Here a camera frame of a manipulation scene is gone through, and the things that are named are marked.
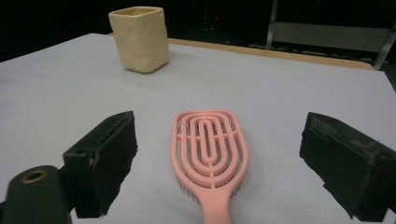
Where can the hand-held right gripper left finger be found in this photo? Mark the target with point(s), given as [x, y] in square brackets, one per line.
[102, 161]

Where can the pink hairbrush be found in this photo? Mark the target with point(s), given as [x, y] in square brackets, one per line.
[214, 199]

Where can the cream square cup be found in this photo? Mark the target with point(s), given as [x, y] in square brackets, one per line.
[141, 43]

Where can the grey metal stand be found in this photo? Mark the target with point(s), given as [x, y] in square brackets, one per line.
[327, 32]

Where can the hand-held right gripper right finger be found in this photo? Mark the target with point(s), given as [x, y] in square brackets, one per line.
[348, 165]

